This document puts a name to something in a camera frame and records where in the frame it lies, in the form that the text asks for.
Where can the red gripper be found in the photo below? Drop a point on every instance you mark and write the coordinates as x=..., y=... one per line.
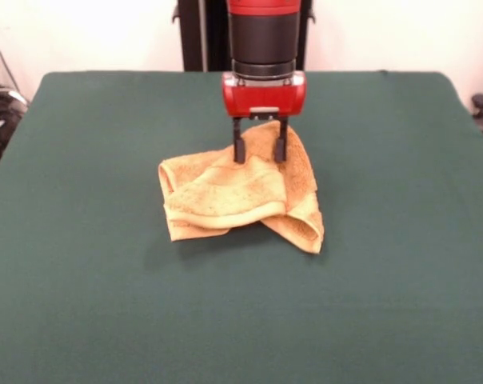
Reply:
x=263, y=100

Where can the yellow-orange terry towel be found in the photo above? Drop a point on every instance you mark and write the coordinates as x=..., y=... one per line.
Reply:
x=225, y=196

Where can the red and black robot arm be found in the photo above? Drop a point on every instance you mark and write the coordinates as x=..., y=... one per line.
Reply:
x=263, y=36

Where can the dark green table cloth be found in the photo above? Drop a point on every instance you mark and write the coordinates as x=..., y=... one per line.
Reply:
x=105, y=300

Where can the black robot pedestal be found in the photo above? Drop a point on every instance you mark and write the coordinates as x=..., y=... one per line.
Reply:
x=193, y=36

